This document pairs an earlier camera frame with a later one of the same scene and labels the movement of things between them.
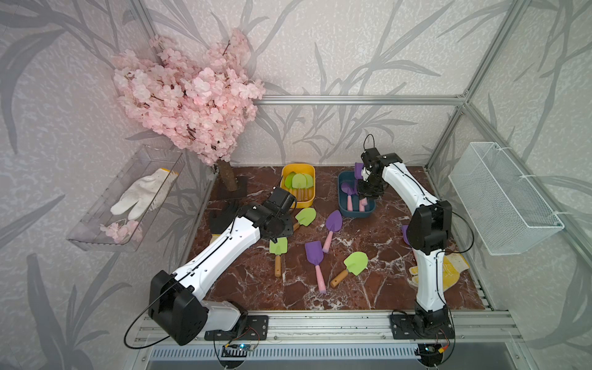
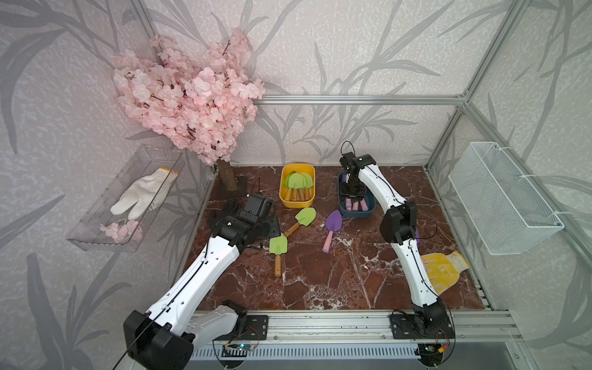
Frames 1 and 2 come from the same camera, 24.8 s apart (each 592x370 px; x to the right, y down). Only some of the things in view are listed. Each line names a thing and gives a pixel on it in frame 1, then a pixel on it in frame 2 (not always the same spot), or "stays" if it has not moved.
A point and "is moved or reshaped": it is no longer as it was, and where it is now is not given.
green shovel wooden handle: [309, 183] stays
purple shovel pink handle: [358, 167] is moved or reshaped
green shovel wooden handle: [356, 264] -> [301, 190]
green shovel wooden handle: [299, 181] stays
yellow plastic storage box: [308, 169] stays
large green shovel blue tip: [288, 179] stays
